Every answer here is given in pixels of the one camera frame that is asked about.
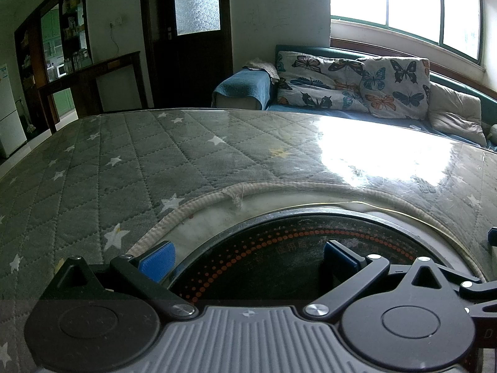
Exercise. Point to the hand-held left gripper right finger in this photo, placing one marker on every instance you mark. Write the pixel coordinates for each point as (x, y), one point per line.
(339, 258)

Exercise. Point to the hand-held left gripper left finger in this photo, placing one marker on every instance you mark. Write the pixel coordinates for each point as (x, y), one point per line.
(157, 258)

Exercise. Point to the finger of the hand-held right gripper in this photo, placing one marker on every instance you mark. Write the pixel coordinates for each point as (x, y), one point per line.
(493, 237)
(483, 295)

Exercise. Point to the round black induction cooktop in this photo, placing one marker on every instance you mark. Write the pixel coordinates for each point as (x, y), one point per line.
(271, 264)

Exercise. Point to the grey quilted star table cover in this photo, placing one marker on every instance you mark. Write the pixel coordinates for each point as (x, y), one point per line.
(116, 186)

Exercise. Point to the grey stuffed toy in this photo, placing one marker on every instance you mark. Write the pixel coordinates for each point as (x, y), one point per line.
(493, 134)

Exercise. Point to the beige pillow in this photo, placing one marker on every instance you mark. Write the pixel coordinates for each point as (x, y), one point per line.
(454, 112)

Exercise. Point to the square butterfly print pillow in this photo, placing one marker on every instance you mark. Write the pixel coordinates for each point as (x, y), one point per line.
(396, 89)

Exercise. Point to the long butterfly print pillow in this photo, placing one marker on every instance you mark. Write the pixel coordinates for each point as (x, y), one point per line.
(314, 81)

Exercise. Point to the blue armrest cover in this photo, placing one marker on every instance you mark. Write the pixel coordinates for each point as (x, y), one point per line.
(240, 87)

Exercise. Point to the dark wooden console table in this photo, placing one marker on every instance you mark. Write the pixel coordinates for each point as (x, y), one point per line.
(85, 81)

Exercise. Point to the dark wooden glass door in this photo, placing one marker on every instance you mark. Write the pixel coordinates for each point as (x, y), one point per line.
(194, 66)

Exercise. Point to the white refrigerator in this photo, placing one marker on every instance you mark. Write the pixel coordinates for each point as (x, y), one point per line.
(11, 124)

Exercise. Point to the small pale folded cloth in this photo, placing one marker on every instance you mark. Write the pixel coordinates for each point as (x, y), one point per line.
(262, 66)

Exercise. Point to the white microwave oven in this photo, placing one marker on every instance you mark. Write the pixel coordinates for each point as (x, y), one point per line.
(61, 70)

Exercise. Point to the teal sofa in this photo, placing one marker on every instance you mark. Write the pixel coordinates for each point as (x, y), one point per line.
(310, 49)

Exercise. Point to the dark wooden display cabinet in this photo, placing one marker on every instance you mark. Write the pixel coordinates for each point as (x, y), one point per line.
(33, 46)

